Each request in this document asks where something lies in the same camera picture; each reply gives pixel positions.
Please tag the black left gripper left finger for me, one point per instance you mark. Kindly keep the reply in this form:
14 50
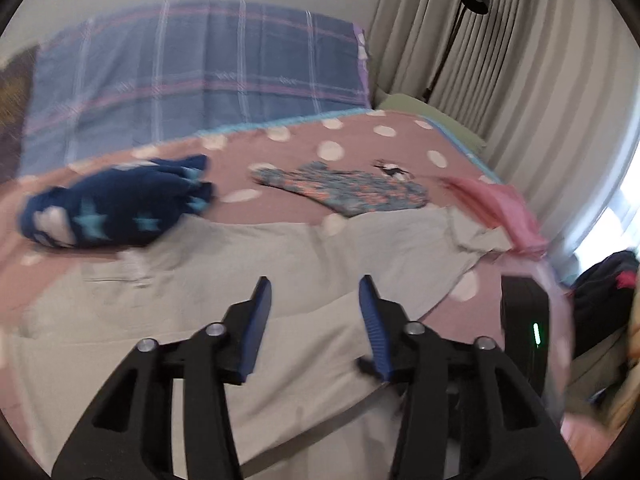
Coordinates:
125 433

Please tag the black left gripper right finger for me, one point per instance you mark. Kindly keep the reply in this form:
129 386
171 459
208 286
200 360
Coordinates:
472 395

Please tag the light grey t-shirt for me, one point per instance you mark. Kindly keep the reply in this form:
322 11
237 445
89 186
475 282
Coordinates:
306 384

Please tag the pink folded garment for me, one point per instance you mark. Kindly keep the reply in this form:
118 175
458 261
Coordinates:
501 206

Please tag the pink polka dot blanket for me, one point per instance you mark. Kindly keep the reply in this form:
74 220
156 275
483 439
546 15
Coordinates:
351 142

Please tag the floral patterned small garment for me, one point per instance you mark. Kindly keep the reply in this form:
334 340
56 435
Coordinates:
349 192

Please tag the grey striped curtain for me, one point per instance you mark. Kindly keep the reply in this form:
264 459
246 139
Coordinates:
551 86

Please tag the navy star pattern garment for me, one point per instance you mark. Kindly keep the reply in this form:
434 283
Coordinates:
129 204

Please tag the green bed sheet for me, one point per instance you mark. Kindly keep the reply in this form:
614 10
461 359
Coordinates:
407 104

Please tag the blue plaid pillow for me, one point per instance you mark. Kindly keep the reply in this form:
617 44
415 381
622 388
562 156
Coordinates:
168 70

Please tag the dark tree pattern pillow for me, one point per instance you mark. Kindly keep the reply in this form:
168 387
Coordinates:
15 91

